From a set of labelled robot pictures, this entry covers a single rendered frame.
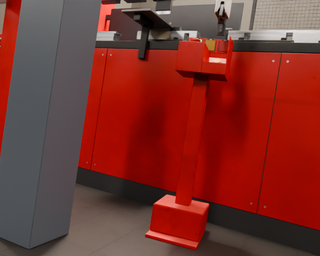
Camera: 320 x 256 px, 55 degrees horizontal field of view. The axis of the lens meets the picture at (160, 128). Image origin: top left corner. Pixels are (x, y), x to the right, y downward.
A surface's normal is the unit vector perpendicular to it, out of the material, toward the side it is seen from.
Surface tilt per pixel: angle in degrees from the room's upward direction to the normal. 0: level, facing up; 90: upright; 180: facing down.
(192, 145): 90
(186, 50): 90
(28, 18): 90
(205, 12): 90
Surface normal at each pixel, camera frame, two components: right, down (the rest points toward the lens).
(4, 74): -0.46, -0.05
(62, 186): 0.90, 0.14
